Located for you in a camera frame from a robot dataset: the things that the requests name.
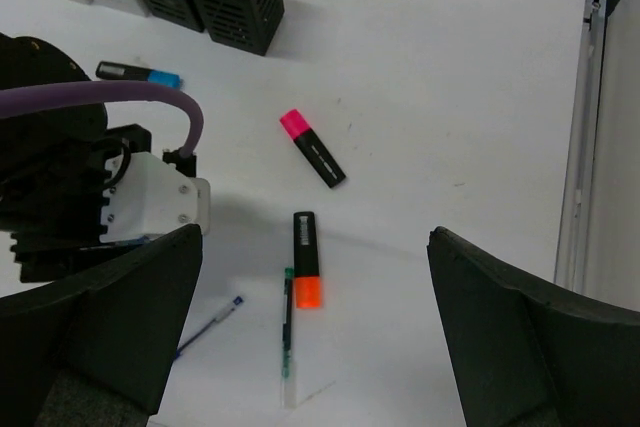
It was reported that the aluminium frame rail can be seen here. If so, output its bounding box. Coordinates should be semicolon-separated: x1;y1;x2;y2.
554;0;608;294

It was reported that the orange highlighter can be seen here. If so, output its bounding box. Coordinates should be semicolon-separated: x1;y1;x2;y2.
293;211;323;309

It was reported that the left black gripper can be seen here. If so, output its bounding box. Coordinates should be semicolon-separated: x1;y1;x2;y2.
1;124;152;283

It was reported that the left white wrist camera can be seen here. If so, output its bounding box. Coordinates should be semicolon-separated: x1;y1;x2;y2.
99;152;211;244

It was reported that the green pen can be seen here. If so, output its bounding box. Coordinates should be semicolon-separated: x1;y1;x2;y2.
281;267;296;409

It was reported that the blue highlighter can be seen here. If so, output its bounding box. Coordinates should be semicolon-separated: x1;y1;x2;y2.
95;61;182;89

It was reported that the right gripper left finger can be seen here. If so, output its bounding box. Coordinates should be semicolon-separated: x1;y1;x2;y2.
1;225;203;426

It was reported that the blue pen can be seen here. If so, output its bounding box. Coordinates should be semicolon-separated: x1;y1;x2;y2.
174;296;245;360

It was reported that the pink highlighter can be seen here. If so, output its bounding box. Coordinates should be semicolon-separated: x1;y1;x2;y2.
280;109;347;188

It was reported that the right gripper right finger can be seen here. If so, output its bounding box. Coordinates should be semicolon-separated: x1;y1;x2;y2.
427;227;639;426

